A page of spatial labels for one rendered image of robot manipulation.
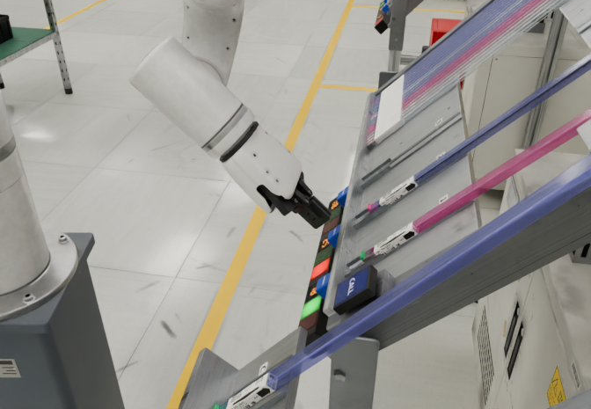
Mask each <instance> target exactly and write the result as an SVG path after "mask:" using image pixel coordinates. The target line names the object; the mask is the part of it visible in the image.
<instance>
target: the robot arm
mask: <svg viewBox="0 0 591 409"><path fill-rule="evenodd" d="M183 3H184V25H183V34H182V42H181V43H180V42H178V41H177V40H176V39H175V38H174V37H168V38H166V39H164V40H162V41H161V42H160V43H158V44H157V45H156V46H155V47H154V48H153V49H152V50H151V51H150V52H149V53H148V54H147V55H146V56H145V57H144V58H143V59H142V60H141V62H140V63H139V64H138V65H137V67H136V68H135V70H134V71H133V73H132V75H131V77H130V79H129V82H130V83H131V84H132V85H133V86H134V87H135V88H136V89H137V90H138V91H139V92H140V93H141V94H142V95H143V96H144V97H145V98H146V99H148V100H149V101H150V102H151V103H152V104H153V105H154V106H155V107H156V108H158V109H159V110H160V111H161V112H162V113H163V114H164V115H165V116H166V117H168V118H169V119H170V120H171V121H172V122H173V123H174V124H175V125H176V126H178V127H179V128H180V129H181V130H182V131H183V132H184V133H185V134H186V135H188V136H189V137H190V138H191V139H192V140H193V141H194V142H195V143H196V144H198V145H199V146H200V147H201V148H202V149H203V150H204V151H205V152H206V153H208V154H209V155H210V156H211V157H212V158H213V159H217V158H218V157H220V158H219V160H220V161H221V162H222V163H223V167H224V169H225V170H226V171H227V173H228V174H229V175H230V176H231V177H232V178H233V179H234V181H235V182H236V183H237V184H238V185H239V186H240V187H241V188H242V189H243V191H244V192H245V193H246V194H247V195H248V196H249V197H250V198H251V199H252V200H253V201H254V202H255V203H256V204H257V205H258V206H259V207H260V208H262V209H263V210H264V211H265V212H266V213H268V214H271V213H273V212H274V210H275V208H277V209H278V210H279V211H280V212H281V214H282V215H284V216H286V215H287V214H289V213H290V212H291V211H292V212H294V213H295V214H297V213H298V214H299V215H300V216H301V217H302V218H303V219H304V220H305V221H306V222H307V223H308V224H310V225H311V226H312V227H313V228H314V229H318V228H319V227H321V226H322V225H323V224H325V223H327V222H328V221H329V220H330V219H331V214H332V212H331V211H330V210H329V209H328V208H327V207H326V206H325V205H324V204H323V203H322V202H321V201H320V200H319V199H318V198H317V197H315V196H314V195H313V192H312V191H311V190H310V189H309V187H308V186H307V185H306V184H305V183H304V174H303V172H302V164H301V163H300V161H299V160H298V159H297V158H296V157H295V156H294V155H293V154H292V153H291V152H290V151H289V150H288V149H287V148H286V147H285V146H284V145H283V144H282V143H280V142H279V141H278V140H277V139H276V138H274V137H273V136H272V135H270V134H269V133H268V132H267V131H265V129H263V128H262V127H261V126H259V123H258V122H256V121H253V120H254V118H255V115H254V114H253V113H252V110H251V109H250V108H249V107H246V106H245V105H244V104H243V103H242V102H241V101H240V100H239V99H238V98H237V97H236V96H235V95H234V94H233V93H232V92H230V91H229V90H228V89H227V88H226V86H227V83H228V81H229V77H230V72H231V68H232V64H233V61H234V57H235V53H236V50H237V43H238V39H239V35H240V31H241V26H242V21H243V16H244V0H183ZM312 195H313V196H312ZM77 265H78V254H77V248H76V246H75V244H74V242H73V240H72V239H71V238H69V237H68V236H67V235H66V234H64V233H62V232H60V231H59V230H54V229H51V228H46V227H41V225H40V219H39V217H38V213H37V210H36V207H35V204H34V201H33V196H32V193H31V190H30V187H29V184H28V181H27V177H26V173H25V169H24V166H23V164H22V161H21V157H20V155H19V152H18V146H17V144H16V140H15V137H14V134H13V131H12V128H11V123H10V120H9V117H8V113H7V111H6V108H5V104H4V99H3V96H2V93H1V90H0V322H1V321H4V320H7V319H10V318H14V317H17V316H19V315H22V314H25V313H27V312H28V311H30V310H33V309H35V308H37V307H39V306H41V305H42V304H44V303H45V302H47V301H48V300H50V299H51V298H53V297H54V296H55V295H56V294H58V293H59V292H60V291H61V290H62V289H63V288H64V287H65V286H66V285H67V284H68V283H69V281H70V280H71V278H72V277H73V275H74V273H75V271H76V270H77Z"/></svg>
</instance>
